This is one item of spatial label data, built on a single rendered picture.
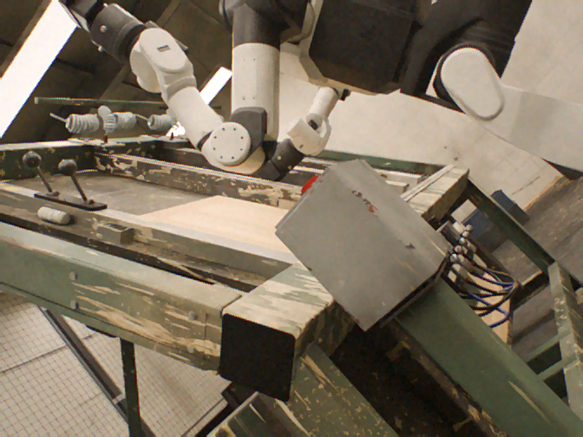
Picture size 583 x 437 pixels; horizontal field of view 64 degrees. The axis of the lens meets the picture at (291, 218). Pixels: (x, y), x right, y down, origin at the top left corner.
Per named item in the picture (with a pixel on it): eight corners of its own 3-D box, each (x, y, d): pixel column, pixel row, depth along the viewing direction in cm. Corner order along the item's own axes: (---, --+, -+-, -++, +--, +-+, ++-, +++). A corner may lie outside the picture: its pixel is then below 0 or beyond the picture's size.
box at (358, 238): (443, 278, 51) (329, 162, 54) (369, 340, 56) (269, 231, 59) (457, 251, 61) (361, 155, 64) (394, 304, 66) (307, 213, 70)
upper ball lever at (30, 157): (55, 204, 116) (27, 159, 107) (43, 201, 117) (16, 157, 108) (65, 194, 118) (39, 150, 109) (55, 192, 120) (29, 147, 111)
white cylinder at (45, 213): (37, 219, 112) (60, 226, 109) (36, 207, 111) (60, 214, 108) (49, 218, 115) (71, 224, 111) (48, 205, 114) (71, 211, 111)
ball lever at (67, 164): (89, 212, 111) (63, 166, 102) (78, 210, 112) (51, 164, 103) (101, 203, 113) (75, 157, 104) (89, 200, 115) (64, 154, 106)
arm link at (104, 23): (43, 3, 86) (96, 41, 86) (76, -36, 87) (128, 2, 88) (68, 35, 99) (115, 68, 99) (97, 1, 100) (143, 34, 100)
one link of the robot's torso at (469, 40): (514, 52, 97) (458, 37, 101) (512, 43, 85) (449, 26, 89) (487, 113, 102) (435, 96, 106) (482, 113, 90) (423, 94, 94)
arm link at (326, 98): (302, 119, 154) (322, 82, 164) (331, 129, 153) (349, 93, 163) (307, 94, 145) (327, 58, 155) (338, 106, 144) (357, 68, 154)
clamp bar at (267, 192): (367, 229, 130) (379, 143, 124) (68, 166, 178) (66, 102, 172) (377, 222, 139) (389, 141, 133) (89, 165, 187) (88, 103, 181)
